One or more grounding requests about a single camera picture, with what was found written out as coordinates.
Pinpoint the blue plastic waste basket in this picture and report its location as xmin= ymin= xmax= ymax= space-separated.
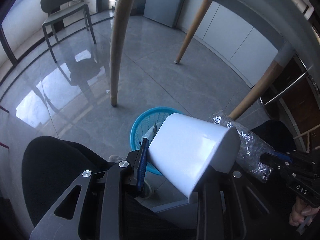
xmin=130 ymin=106 xmax=186 ymax=176

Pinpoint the silver refrigerator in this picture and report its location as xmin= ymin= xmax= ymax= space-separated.
xmin=144 ymin=0 xmax=184 ymax=28

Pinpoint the person right hand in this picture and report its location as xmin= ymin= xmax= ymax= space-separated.
xmin=289 ymin=197 xmax=319 ymax=226

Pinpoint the round white table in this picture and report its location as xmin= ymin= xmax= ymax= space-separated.
xmin=110 ymin=0 xmax=319 ymax=119

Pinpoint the dark green chair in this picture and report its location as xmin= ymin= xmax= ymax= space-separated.
xmin=40 ymin=0 xmax=96 ymax=62

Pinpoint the white red-print plastic bag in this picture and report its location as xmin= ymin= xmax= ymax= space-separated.
xmin=140 ymin=125 xmax=158 ymax=143

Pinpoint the white plastic cup container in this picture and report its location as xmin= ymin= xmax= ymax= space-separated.
xmin=148 ymin=113 xmax=240 ymax=203

